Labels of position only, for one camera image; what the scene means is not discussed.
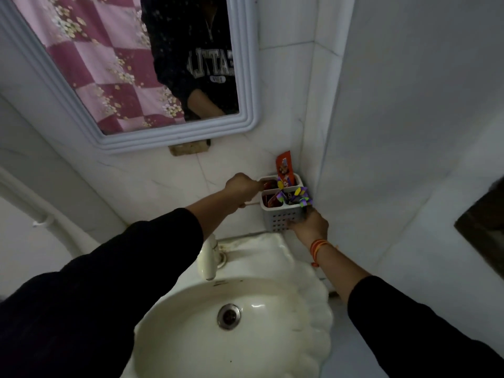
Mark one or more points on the person's left hand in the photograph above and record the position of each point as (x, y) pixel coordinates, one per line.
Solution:
(241, 188)

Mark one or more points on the person's right hand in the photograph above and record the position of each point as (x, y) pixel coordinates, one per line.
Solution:
(312, 229)

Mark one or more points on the person's left fingers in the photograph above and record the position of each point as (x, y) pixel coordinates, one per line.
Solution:
(258, 184)

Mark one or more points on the person's right fingers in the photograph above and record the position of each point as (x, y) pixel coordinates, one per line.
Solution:
(299, 224)

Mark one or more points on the white plastic toothbrush holder basket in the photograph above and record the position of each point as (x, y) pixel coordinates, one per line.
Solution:
(280, 218)

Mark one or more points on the person's left forearm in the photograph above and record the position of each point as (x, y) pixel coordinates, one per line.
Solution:
(118, 279)

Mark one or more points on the person's right forearm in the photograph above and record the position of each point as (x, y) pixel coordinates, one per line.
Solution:
(393, 310)

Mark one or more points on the red packet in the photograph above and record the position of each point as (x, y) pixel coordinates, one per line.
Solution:
(271, 199)

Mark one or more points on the purple yellow toothbrush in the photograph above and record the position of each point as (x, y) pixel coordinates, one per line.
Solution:
(284, 184)
(302, 196)

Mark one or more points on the red toothpaste tube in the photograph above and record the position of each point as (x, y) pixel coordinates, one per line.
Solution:
(285, 167)

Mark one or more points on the brown wooden block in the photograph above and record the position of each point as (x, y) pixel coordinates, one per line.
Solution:
(189, 147)

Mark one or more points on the white faucet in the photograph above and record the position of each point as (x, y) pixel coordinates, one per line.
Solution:
(208, 257)

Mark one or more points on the metal sink drain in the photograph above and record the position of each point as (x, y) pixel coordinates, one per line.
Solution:
(228, 316)

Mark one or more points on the white framed mirror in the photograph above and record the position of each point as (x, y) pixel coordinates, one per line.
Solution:
(157, 125)

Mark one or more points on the white ceramic sink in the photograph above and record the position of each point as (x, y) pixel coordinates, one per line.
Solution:
(256, 342)

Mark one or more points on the white pipe clip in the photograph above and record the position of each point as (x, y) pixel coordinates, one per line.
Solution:
(44, 222)

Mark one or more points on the white wall pipe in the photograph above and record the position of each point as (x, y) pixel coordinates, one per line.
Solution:
(59, 228)

